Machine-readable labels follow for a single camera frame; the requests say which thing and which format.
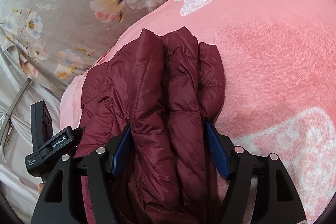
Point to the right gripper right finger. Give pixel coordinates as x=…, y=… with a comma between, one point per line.
x=260, y=189

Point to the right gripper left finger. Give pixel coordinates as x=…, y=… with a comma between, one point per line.
x=79, y=183

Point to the maroon quilted puffer jacket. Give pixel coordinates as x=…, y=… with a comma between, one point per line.
x=164, y=87

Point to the grey curtain tie band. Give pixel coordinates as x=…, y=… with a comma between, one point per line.
x=6, y=123

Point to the pink fleece blanket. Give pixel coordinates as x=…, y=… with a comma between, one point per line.
x=278, y=58

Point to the silver satin curtain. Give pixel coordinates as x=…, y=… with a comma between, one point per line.
x=18, y=187

